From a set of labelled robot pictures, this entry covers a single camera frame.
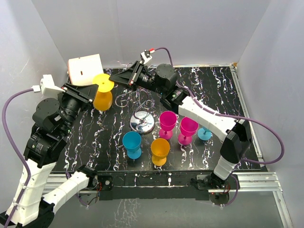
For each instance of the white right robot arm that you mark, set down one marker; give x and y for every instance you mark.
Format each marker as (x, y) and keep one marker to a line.
(234, 133)

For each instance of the chrome wire wine glass rack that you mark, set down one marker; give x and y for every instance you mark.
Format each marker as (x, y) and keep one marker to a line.
(141, 120)

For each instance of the orange wine glass front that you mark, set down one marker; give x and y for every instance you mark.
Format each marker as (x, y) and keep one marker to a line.
(160, 149)

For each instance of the white cylindrical box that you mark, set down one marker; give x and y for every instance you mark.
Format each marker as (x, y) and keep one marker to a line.
(82, 70)

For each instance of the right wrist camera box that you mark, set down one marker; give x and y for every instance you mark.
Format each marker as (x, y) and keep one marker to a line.
(146, 55)

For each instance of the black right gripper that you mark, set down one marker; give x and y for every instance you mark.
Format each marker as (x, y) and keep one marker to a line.
(129, 76)

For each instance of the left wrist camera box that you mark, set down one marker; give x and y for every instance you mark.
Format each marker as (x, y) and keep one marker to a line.
(47, 87)

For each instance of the blue wine glass left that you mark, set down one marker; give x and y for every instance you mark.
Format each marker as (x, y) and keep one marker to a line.
(132, 142)

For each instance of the aluminium frame rail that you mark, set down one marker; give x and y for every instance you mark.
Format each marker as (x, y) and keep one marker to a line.
(278, 195)

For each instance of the blue wine glass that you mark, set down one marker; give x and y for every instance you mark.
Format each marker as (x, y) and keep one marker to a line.
(132, 142)
(204, 134)

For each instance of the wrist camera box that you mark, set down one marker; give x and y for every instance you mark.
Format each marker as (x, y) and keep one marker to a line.
(146, 55)
(47, 87)

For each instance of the blue wine glass right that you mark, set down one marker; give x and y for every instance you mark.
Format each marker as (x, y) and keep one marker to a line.
(204, 134)

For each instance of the pink wine glass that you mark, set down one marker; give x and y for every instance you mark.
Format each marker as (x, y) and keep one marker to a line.
(188, 128)
(167, 121)

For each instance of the orange wine glass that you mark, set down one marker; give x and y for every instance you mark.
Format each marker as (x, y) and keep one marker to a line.
(160, 149)
(104, 98)

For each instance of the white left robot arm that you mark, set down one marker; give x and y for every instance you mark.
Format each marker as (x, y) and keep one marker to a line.
(53, 121)

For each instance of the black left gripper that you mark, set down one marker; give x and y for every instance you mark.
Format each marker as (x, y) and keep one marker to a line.
(87, 92)

